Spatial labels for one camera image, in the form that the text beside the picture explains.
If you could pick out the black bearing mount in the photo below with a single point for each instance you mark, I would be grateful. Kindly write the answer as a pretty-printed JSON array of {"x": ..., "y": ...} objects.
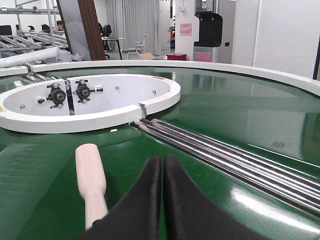
[
  {"x": 57, "y": 96},
  {"x": 83, "y": 92}
]

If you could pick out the white chair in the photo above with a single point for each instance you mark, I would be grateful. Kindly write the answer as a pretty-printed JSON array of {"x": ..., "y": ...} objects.
[{"x": 138, "y": 49}]

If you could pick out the chrome roller bars right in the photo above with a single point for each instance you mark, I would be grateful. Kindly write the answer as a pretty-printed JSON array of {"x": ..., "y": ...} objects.
[{"x": 276, "y": 179}]

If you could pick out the white outer conveyor rim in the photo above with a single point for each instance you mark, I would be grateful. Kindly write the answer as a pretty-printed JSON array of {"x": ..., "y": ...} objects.
[{"x": 303, "y": 83}]

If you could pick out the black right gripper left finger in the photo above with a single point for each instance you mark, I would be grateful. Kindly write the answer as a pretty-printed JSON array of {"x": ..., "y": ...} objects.
[{"x": 136, "y": 216}]

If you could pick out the brown wooden pillar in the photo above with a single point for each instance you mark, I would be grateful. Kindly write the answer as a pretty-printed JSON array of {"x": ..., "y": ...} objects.
[{"x": 91, "y": 29}]

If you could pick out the chrome roller bars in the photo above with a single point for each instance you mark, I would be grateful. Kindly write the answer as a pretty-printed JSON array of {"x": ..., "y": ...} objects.
[
  {"x": 31, "y": 77},
  {"x": 276, "y": 179}
]

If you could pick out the pink hand broom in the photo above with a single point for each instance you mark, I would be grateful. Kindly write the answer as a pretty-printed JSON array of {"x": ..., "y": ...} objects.
[{"x": 91, "y": 181}]

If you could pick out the left black bearing mount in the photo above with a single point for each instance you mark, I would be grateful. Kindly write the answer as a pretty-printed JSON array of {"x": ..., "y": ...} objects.
[{"x": 57, "y": 96}]

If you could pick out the chrome roller bars rear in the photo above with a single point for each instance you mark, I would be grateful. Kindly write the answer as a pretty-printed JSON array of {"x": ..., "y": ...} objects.
[{"x": 31, "y": 77}]

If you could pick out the red box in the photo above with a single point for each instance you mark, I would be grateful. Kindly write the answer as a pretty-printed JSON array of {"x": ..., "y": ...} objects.
[{"x": 176, "y": 56}]

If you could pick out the black water dispenser machine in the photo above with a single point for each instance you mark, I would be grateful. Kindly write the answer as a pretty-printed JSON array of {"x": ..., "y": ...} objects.
[{"x": 210, "y": 30}]

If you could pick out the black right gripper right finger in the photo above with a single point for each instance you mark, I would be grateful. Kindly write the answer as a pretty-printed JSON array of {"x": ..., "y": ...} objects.
[{"x": 191, "y": 215}]

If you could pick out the open cardboard box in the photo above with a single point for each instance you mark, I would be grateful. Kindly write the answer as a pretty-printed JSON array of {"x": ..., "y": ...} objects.
[{"x": 150, "y": 56}]

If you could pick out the white foam roll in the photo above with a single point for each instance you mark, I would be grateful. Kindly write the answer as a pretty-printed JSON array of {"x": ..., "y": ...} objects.
[{"x": 29, "y": 57}]

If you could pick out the right black bearing mount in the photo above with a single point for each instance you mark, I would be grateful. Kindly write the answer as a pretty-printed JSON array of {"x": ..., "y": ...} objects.
[{"x": 83, "y": 92}]

